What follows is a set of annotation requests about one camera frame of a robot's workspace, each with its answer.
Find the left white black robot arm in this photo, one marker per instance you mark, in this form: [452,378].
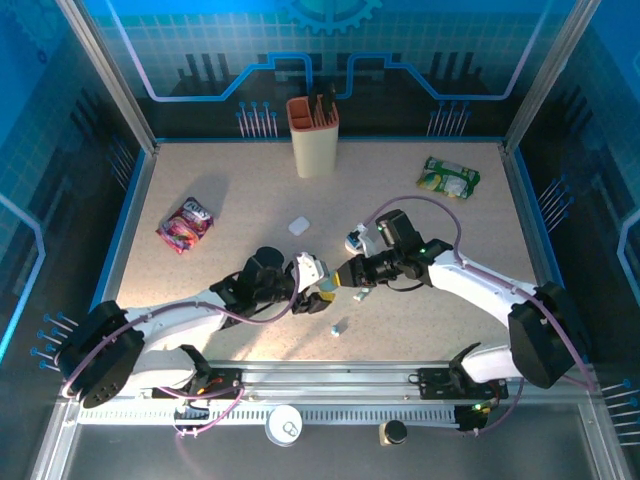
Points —
[170,320]

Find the beige knife block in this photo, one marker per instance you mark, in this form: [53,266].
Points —
[312,145]

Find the purple snack bag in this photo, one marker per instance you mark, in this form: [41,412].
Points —
[186,225]

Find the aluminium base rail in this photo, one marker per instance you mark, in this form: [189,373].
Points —
[325,380]

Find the green snack bag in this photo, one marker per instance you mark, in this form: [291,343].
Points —
[447,175]

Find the aluminium frame post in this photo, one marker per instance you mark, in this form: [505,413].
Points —
[107,75]
[547,75]

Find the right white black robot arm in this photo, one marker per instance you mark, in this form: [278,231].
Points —
[480,280]

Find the small bottle black cap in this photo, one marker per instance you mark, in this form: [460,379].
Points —
[394,432]

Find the white earbud charging case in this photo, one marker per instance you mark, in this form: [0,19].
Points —
[299,226]

